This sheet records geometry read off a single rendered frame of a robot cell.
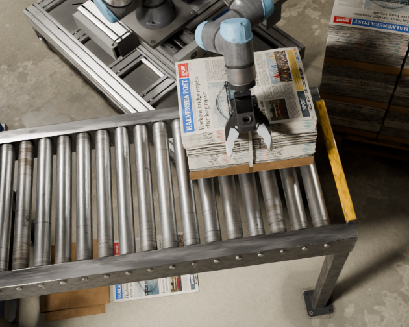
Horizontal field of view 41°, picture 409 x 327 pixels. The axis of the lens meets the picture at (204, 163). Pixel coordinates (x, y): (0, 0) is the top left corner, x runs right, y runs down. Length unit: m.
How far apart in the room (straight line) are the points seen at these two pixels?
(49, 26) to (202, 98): 1.63
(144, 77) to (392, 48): 1.20
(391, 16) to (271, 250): 0.96
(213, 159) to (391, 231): 1.18
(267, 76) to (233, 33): 0.30
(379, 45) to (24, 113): 1.84
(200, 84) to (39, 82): 1.67
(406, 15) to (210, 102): 0.86
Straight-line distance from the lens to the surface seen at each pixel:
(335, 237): 1.63
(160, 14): 2.02
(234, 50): 1.34
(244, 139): 1.52
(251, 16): 1.47
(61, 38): 2.96
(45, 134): 1.90
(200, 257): 1.59
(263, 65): 1.63
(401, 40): 2.07
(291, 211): 1.65
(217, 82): 1.59
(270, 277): 2.41
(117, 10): 1.88
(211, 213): 1.64
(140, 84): 2.69
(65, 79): 3.09
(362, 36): 2.07
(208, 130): 1.48
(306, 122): 1.51
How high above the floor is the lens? 2.30
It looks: 61 degrees down
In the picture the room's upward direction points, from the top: 10 degrees counter-clockwise
